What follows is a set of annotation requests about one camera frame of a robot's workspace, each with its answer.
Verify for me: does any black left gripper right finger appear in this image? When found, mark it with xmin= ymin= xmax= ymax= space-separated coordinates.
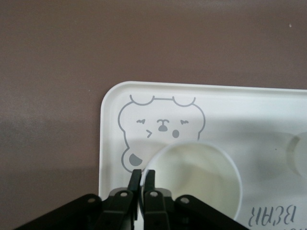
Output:
xmin=143 ymin=169 xmax=248 ymax=230

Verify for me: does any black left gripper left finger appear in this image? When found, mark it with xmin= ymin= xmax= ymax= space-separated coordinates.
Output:
xmin=14 ymin=169 xmax=142 ymax=230

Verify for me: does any white tray with bear print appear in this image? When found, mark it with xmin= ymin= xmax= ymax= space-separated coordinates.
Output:
xmin=98 ymin=80 xmax=307 ymax=230

